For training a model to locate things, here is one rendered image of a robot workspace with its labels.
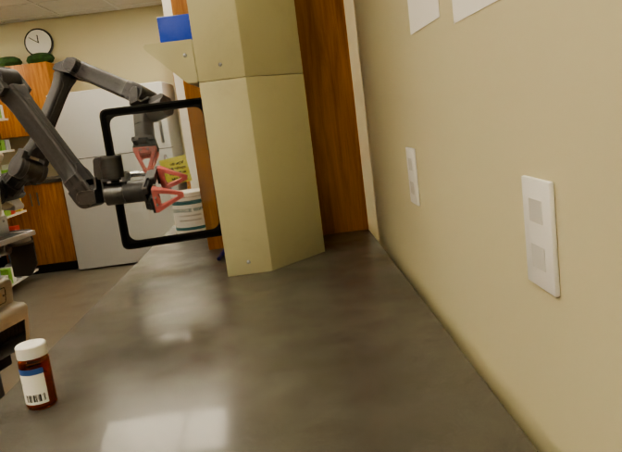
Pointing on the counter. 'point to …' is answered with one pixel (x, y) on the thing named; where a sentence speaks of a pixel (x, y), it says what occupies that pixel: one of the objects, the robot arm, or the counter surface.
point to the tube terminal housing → (256, 124)
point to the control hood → (177, 58)
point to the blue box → (174, 28)
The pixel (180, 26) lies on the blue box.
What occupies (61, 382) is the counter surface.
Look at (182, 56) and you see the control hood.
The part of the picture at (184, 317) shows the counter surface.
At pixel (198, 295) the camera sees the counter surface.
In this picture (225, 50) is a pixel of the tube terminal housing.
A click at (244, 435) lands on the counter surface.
